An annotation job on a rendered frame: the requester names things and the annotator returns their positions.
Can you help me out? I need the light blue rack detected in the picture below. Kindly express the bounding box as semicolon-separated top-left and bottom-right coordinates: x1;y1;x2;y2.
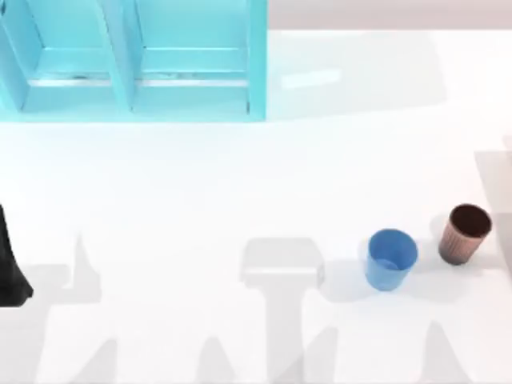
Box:
0;0;268;122

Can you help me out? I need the brown ribbed cup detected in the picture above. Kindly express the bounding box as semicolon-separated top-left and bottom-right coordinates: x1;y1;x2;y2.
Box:
438;203;493;266

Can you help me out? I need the blue cup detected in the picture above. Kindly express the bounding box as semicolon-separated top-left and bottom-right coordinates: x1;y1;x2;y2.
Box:
366;228;419;292

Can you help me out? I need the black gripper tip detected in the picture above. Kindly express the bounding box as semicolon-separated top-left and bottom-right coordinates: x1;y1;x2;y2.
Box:
0;204;34;309

